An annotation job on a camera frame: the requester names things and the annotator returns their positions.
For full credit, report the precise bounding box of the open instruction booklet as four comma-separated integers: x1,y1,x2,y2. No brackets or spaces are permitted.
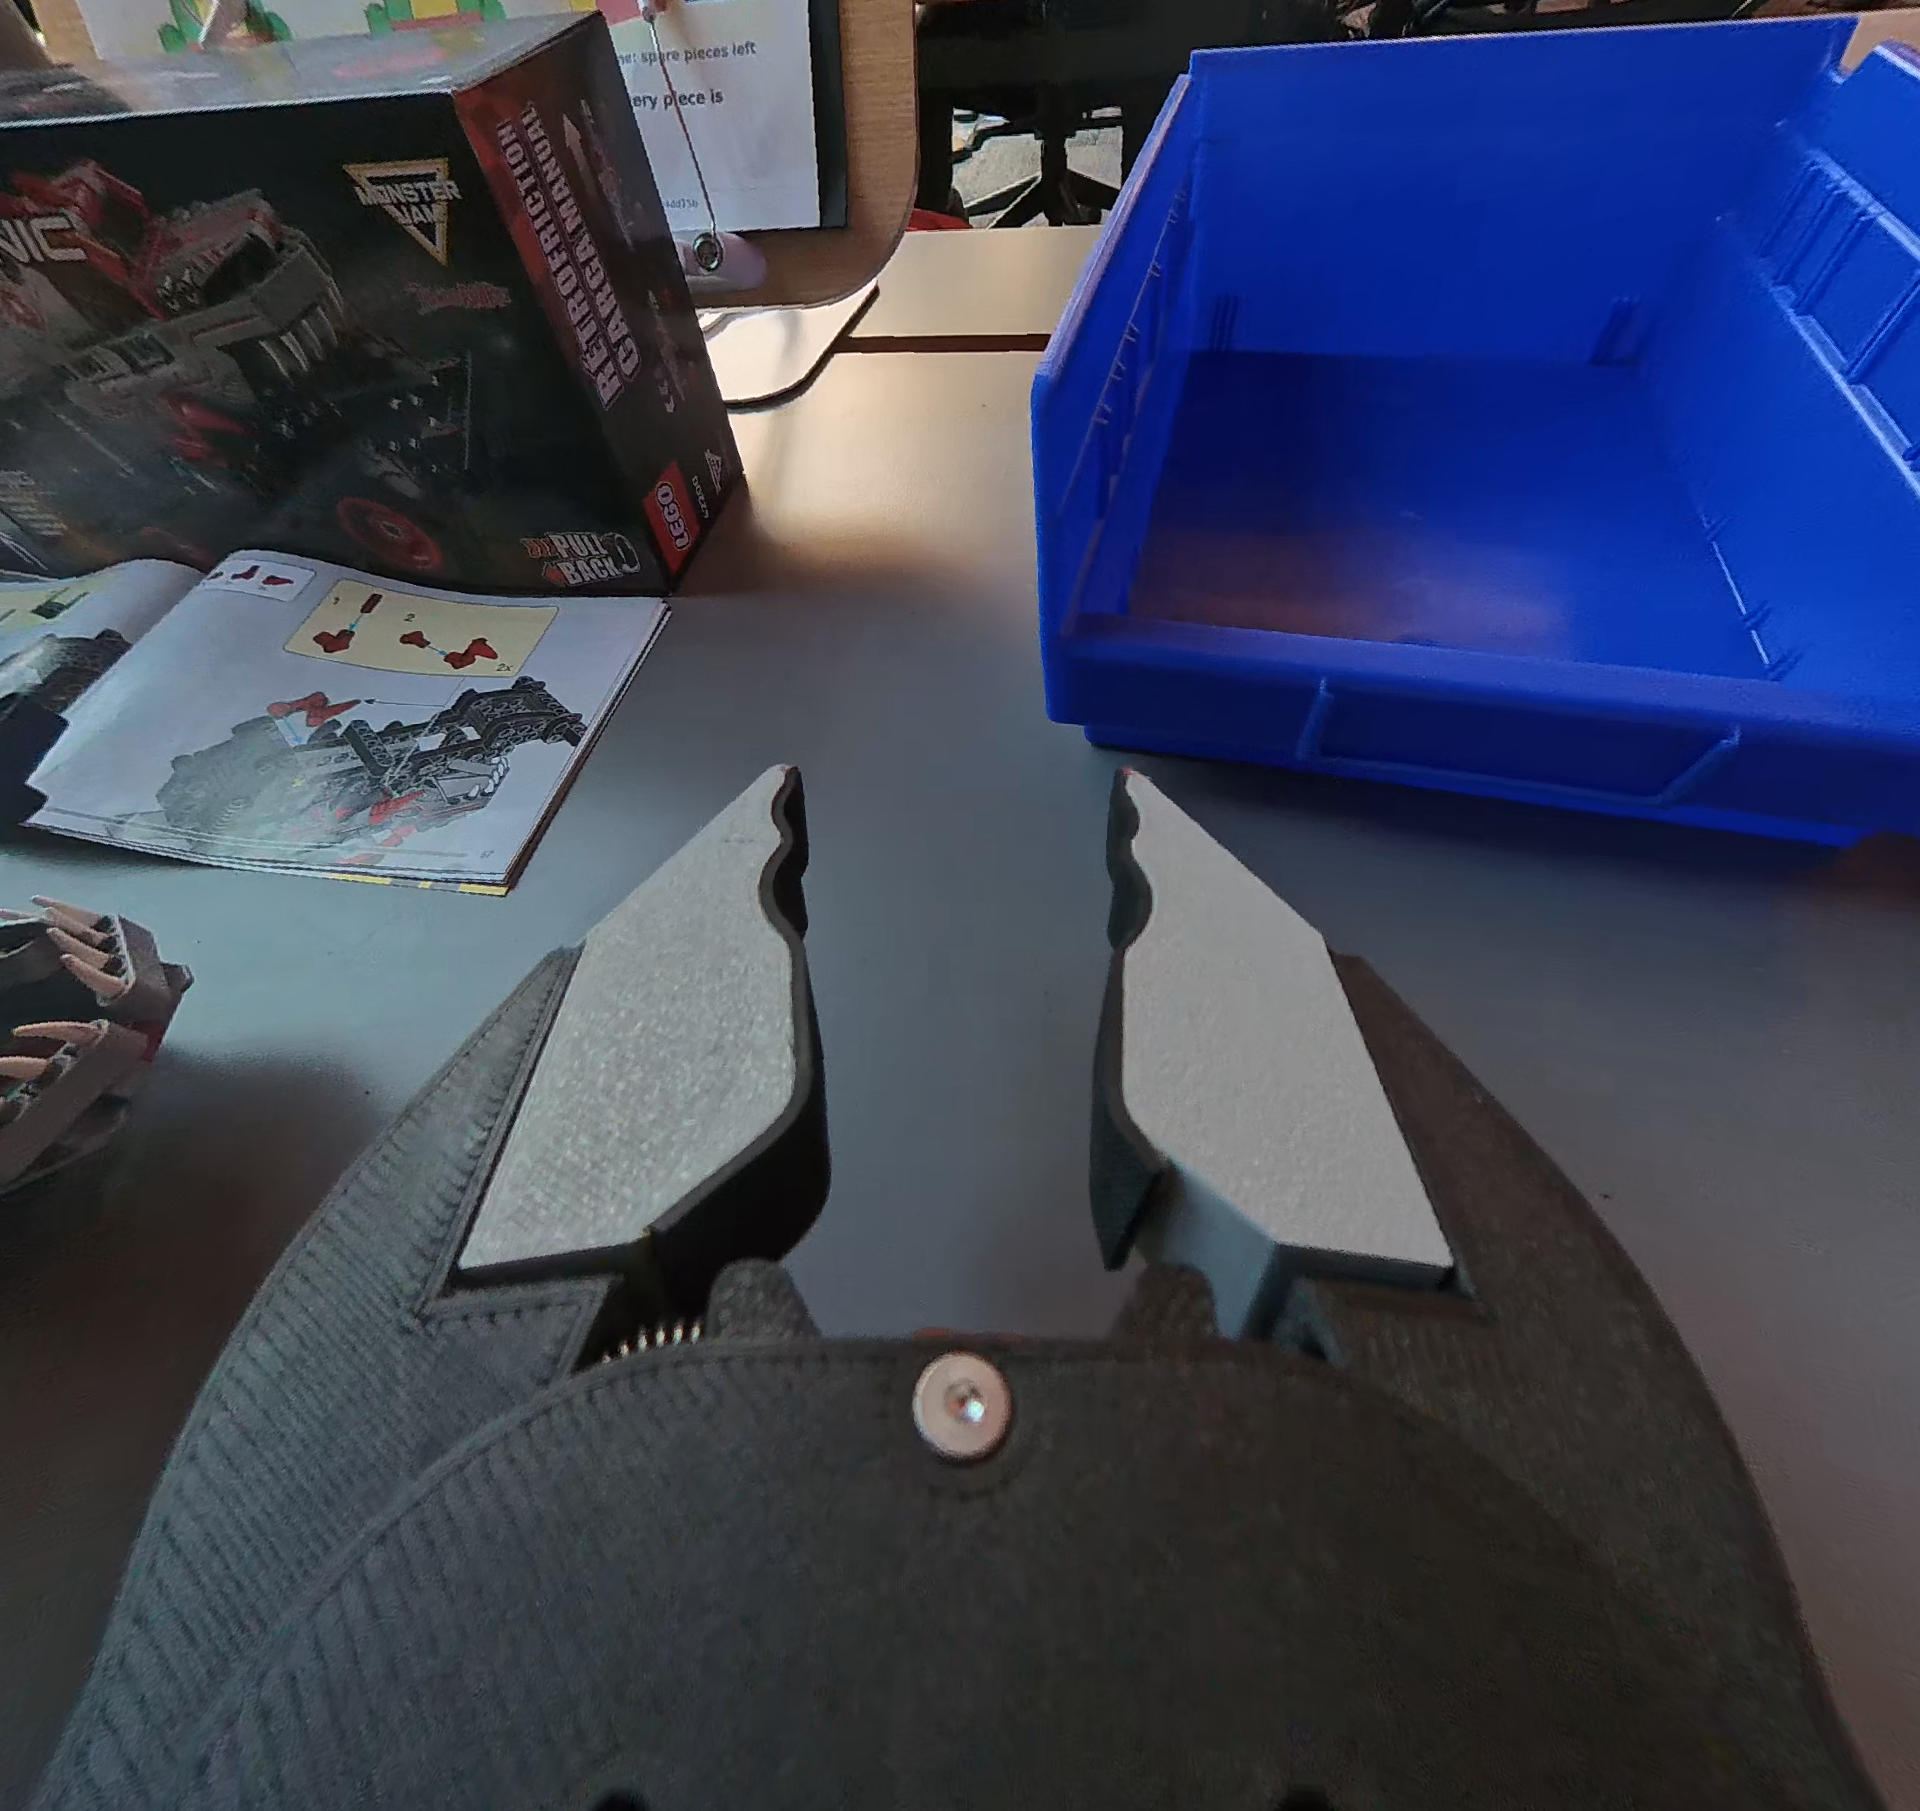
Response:
0,550,673,896

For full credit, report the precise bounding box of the computer monitor with wooden frame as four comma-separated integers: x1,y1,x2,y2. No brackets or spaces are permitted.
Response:
0,0,921,308

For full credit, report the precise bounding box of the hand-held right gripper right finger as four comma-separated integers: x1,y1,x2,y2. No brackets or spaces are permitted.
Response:
1090,769,1457,1345

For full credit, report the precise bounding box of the black toy truck box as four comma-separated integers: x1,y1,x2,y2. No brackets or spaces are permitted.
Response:
0,10,747,598

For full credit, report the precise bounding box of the grey toy truck model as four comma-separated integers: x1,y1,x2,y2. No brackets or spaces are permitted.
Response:
0,896,195,1196

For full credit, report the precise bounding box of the blue plastic storage bin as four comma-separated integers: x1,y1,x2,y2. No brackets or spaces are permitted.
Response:
1029,16,1920,847

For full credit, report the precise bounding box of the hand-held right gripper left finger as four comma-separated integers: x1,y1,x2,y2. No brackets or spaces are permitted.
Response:
453,763,830,1276

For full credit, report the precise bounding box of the white monitor stand base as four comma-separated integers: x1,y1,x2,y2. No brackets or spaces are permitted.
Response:
694,284,881,411

